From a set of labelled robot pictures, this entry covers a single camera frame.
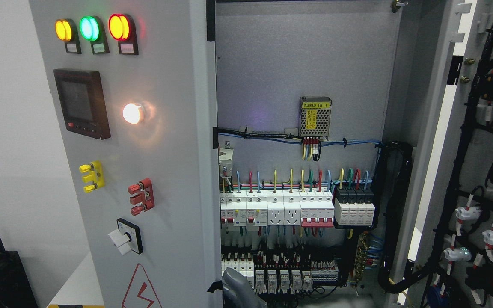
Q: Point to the white glowing indicator light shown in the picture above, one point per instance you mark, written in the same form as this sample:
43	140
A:
133	113

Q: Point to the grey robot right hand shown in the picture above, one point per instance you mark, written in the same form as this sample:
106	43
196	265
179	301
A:
237	288

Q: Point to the white socket and breaker row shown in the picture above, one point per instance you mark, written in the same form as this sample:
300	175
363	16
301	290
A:
308	208

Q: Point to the green indicator light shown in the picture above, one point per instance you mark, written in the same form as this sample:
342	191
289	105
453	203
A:
90	28

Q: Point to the red terminal post block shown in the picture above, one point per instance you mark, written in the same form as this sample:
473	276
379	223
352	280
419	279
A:
141	196

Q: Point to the black box on left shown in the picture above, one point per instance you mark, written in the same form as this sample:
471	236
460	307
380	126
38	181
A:
15	290

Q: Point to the yellow indicator light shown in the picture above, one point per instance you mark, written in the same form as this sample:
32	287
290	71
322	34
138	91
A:
65	30

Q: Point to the black surge protector module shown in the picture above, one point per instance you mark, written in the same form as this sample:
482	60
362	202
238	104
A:
354	208

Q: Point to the black digital power meter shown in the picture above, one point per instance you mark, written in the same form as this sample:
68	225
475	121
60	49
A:
82	102

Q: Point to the relay and terminal row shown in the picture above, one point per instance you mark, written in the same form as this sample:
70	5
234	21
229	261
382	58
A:
283	271

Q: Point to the yellow terminal post block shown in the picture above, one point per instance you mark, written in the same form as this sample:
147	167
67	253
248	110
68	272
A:
94	176

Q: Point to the red indicator light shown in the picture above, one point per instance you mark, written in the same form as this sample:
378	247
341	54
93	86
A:
120	26

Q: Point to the metal mesh power supply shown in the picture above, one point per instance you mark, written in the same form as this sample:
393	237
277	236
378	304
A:
315	113

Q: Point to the white rotary selector switch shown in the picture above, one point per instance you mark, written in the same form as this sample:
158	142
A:
127	237

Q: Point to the grey cabinet door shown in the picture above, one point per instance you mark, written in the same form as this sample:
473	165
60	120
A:
453	267
173	78

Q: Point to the red triangle warning sticker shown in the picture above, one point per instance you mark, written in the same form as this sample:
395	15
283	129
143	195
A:
140	292

